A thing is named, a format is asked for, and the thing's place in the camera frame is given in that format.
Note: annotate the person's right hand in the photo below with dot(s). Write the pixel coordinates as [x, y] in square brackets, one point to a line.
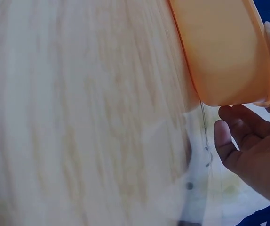
[262, 160]

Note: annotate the person's right fingers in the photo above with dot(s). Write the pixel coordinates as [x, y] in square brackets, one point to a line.
[240, 127]

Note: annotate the orange plastic container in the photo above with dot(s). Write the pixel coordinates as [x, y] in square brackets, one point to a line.
[222, 51]

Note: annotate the clear plastic bag black dots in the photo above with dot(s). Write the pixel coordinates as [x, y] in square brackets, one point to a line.
[196, 164]

